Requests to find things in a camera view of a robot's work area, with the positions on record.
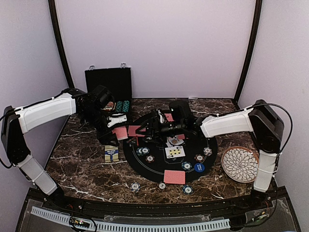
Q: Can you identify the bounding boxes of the red playing card deck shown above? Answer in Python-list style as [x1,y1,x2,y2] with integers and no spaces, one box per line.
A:
[112,126,128,141]

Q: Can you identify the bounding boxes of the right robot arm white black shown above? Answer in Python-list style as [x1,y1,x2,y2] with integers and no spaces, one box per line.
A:
[136,100,286,210]

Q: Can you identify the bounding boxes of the blue white chip stack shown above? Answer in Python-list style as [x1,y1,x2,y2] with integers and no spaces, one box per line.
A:
[130,182,140,192]

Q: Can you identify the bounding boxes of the face-down community card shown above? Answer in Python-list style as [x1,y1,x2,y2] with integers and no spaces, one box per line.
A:
[178,134,185,140]

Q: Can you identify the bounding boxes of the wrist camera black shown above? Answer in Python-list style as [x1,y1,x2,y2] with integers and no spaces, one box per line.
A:
[92,85,115,109]
[169,100,192,121]

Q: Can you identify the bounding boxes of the dealt red cards front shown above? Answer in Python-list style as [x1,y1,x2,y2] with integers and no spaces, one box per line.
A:
[163,170,185,185]

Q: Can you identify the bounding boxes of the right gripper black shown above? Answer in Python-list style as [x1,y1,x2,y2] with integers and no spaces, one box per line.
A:
[136,117,185,145]

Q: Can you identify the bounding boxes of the blue green chip stack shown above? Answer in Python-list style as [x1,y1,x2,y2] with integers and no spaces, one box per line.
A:
[182,185,194,195]

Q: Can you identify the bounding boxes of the teal chips in case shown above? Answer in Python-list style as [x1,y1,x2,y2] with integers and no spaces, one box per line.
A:
[115,101,130,113]

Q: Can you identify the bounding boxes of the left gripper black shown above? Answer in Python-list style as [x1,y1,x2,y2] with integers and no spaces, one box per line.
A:
[81,107,120,146]

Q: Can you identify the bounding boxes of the round black poker mat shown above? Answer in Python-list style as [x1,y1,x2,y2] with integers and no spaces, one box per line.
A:
[122,110,219,186]

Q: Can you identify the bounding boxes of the floral patterned ceramic plate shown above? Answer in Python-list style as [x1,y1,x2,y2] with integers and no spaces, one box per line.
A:
[221,146,259,183]

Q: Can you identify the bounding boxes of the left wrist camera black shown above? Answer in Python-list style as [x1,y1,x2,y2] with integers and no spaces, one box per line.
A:
[92,85,115,109]

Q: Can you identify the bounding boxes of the wooden card holder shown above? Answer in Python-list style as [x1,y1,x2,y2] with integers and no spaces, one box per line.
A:
[104,145,119,163]

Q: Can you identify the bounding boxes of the red triangle dealer marker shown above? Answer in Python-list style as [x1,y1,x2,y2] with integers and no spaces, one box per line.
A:
[126,136,139,146]

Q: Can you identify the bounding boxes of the red white chip stack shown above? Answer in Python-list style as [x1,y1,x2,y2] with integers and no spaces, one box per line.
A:
[158,182,166,190]

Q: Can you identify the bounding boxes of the dealt red card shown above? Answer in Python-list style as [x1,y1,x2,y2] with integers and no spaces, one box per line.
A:
[165,113,174,122]
[128,125,144,137]

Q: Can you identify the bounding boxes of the black poker chip case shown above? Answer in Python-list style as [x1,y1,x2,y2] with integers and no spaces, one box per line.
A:
[85,67,132,122]

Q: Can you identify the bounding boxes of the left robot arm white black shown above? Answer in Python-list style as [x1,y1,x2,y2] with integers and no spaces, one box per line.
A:
[1,86,127,211]

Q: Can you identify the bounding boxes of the card box in case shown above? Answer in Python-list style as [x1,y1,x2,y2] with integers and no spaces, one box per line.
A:
[104,101,115,111]

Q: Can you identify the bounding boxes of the face-up card yellow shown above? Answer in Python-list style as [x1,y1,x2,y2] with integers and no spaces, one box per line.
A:
[165,146,185,159]

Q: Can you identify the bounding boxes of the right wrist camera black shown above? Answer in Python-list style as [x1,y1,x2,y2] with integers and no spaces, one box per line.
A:
[169,100,192,121]

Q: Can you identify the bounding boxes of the white cable duct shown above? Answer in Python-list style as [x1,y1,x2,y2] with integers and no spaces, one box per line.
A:
[30,206,230,232]

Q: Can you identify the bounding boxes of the blue small blind button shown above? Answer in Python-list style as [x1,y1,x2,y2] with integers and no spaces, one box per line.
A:
[194,163,205,173]

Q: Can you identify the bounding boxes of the blue white chip mat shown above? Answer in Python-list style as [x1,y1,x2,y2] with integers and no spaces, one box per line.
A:
[203,147,212,156]

